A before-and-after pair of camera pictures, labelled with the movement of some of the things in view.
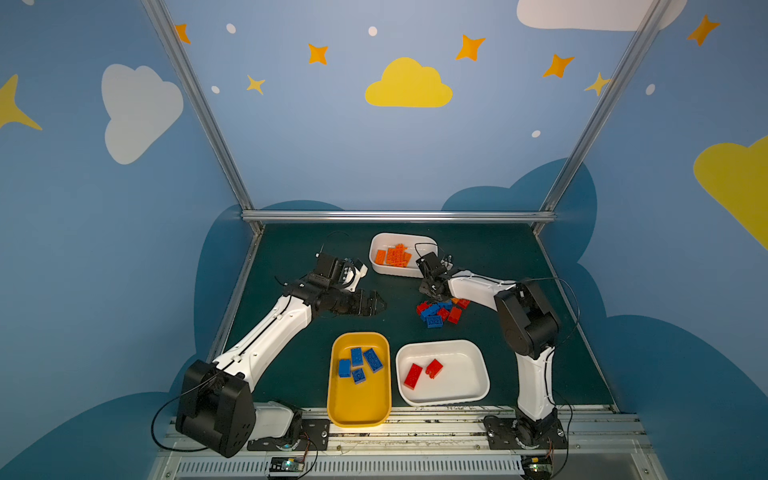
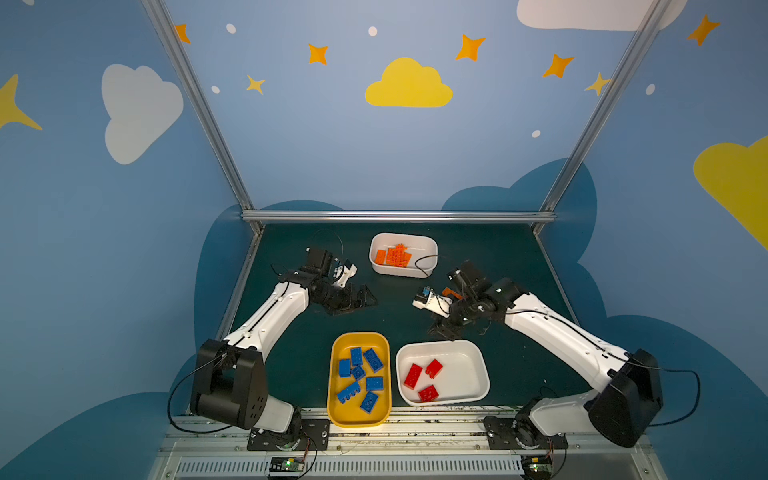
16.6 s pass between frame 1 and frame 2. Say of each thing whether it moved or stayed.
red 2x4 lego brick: stayed
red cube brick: stayed
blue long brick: moved
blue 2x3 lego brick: stayed
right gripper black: moved
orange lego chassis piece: stayed
